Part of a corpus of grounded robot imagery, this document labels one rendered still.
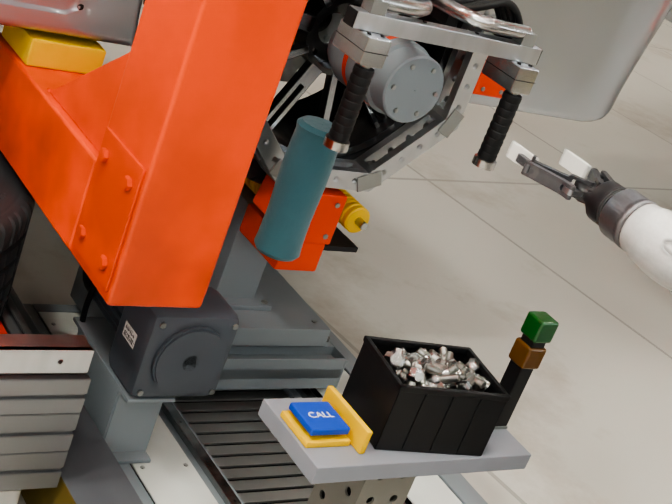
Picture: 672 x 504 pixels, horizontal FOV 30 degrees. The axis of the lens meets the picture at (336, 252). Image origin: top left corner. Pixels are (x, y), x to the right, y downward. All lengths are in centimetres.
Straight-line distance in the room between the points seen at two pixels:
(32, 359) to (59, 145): 34
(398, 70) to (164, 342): 62
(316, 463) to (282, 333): 87
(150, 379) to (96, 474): 18
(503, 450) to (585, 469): 110
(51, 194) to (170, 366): 37
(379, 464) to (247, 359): 79
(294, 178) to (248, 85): 48
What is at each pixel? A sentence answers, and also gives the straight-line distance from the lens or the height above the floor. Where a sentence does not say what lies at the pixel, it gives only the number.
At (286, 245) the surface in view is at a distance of 228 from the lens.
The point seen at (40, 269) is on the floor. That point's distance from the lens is 306.
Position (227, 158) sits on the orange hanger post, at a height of 78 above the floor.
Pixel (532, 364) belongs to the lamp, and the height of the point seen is 58.
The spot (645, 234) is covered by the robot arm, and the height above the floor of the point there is 84.
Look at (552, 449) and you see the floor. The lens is 315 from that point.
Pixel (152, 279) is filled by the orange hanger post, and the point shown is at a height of 57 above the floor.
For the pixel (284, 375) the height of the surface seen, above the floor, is 13.
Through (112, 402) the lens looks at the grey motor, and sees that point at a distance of 227.
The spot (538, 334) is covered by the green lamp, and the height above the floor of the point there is 64.
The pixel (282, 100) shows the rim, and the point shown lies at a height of 71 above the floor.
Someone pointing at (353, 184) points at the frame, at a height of 59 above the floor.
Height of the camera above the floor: 139
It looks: 22 degrees down
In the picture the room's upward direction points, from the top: 21 degrees clockwise
